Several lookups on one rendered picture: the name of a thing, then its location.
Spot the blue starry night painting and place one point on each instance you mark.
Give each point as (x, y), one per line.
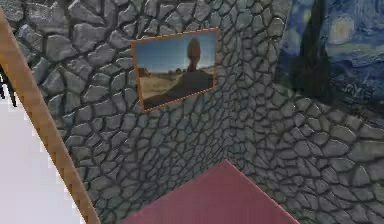
(336, 46)

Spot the orange framed desert picture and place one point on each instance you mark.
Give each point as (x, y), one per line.
(173, 70)

